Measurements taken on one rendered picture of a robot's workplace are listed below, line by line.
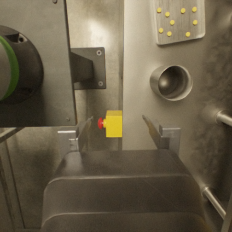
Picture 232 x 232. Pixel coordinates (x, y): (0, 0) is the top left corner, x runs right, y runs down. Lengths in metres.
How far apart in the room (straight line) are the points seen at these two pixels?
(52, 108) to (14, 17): 0.18
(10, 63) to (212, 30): 0.47
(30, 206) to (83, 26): 1.69
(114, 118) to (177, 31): 0.30
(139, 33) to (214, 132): 0.37
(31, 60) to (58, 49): 0.05
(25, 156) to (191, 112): 1.43
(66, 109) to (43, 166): 1.30
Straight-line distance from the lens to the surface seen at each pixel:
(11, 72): 0.29
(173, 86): 0.49
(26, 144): 1.59
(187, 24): 0.50
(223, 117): 0.55
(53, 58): 0.36
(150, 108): 0.48
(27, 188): 1.84
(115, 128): 0.52
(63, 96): 0.36
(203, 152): 0.59
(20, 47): 0.34
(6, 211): 0.94
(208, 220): 0.65
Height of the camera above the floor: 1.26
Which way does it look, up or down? 74 degrees down
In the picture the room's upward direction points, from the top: 178 degrees clockwise
